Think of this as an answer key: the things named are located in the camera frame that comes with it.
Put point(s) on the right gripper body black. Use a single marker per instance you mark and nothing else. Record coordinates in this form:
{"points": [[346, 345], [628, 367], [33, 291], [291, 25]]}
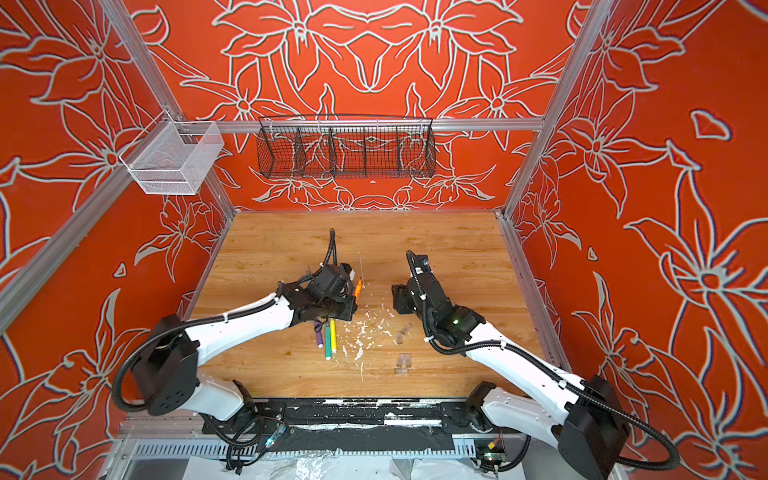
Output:
{"points": [[406, 303]]}

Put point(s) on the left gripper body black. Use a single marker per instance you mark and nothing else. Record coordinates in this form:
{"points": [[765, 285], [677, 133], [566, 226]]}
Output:
{"points": [[342, 306]]}

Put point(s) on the green marker pen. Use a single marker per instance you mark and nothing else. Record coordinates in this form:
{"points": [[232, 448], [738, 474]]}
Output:
{"points": [[327, 341]]}

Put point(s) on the black wire basket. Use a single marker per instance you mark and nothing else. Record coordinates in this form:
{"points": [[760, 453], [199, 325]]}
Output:
{"points": [[352, 147]]}

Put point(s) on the white mesh basket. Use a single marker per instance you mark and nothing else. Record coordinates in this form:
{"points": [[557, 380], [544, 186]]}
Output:
{"points": [[169, 162]]}

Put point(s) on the purple marker pen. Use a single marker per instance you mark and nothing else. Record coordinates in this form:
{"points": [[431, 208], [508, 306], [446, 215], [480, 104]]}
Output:
{"points": [[318, 328]]}

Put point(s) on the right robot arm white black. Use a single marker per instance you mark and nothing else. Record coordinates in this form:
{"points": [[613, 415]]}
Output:
{"points": [[582, 419]]}

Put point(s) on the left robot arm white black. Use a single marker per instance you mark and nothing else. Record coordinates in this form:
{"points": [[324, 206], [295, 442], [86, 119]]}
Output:
{"points": [[161, 375]]}

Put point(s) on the orange marker pen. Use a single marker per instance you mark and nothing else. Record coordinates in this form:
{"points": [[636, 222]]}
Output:
{"points": [[358, 289]]}

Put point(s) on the grey cable duct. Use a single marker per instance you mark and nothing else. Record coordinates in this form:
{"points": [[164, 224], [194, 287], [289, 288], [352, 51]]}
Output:
{"points": [[156, 449]]}

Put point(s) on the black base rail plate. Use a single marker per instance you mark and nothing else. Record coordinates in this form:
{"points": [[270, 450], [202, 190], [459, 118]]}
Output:
{"points": [[372, 423]]}

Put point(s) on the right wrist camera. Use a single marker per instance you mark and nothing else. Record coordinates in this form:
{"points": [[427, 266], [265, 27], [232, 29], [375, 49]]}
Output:
{"points": [[421, 264]]}

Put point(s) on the yellow marker pen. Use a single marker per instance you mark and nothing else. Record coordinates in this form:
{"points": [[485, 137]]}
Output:
{"points": [[332, 331]]}

